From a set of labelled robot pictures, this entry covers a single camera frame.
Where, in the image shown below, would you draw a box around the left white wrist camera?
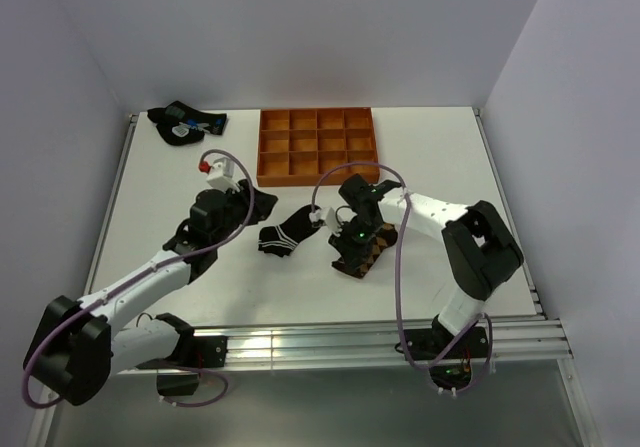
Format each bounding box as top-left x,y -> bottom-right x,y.
198,157 -> 240,193

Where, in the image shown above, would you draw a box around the black blue sock pile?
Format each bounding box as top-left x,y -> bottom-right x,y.
147,101 -> 228,147

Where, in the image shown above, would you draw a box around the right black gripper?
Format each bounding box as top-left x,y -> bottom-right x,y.
329,215 -> 383,273

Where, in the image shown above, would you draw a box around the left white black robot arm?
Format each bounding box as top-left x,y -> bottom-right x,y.
21,179 -> 278,409

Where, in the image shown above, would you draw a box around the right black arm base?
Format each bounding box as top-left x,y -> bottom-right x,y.
404,326 -> 490,361

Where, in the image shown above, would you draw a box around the orange compartment tray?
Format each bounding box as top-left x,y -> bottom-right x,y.
256,107 -> 380,187

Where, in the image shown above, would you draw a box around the black white striped sock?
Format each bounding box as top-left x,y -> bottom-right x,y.
258,205 -> 319,257

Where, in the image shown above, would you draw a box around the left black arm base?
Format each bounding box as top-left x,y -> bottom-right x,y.
144,335 -> 229,369

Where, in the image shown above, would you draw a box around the brown yellow argyle sock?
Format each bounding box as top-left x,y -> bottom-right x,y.
331,223 -> 398,280

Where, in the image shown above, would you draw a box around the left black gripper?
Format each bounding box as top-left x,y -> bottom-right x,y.
211,179 -> 277,247

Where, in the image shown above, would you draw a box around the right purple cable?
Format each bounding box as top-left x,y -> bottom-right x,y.
310,162 -> 496,394

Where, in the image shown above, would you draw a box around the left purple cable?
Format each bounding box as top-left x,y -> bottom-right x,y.
20,148 -> 257,409

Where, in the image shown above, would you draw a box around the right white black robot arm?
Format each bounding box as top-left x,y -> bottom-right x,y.
320,174 -> 524,359

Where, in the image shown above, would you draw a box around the purple cable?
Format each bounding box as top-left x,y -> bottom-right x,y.
310,162 -> 496,394
20,148 -> 257,409

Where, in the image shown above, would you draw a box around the aluminium front rail frame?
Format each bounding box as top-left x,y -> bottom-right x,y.
44,316 -> 574,374

